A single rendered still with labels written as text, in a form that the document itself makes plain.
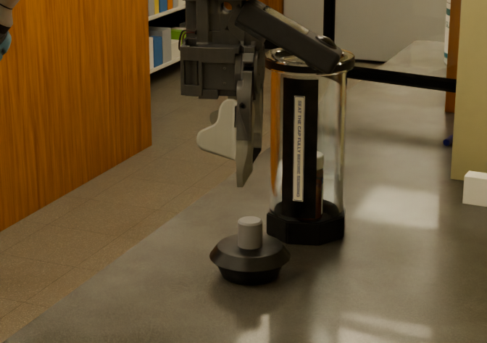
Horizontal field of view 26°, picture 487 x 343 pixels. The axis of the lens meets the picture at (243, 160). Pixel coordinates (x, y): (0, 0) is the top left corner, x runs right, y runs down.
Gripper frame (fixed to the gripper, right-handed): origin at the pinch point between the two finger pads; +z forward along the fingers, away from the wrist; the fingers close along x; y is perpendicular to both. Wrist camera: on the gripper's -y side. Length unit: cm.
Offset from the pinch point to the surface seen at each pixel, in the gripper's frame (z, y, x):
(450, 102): 11, -26, -76
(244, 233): 7.5, 0.7, 1.0
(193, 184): 106, 64, -301
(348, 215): 13.0, -10.0, -20.9
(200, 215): 13.0, 9.3, -18.4
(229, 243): 9.4, 2.7, -0.4
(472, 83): -1.4, -26.1, -37.4
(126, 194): 106, 89, -285
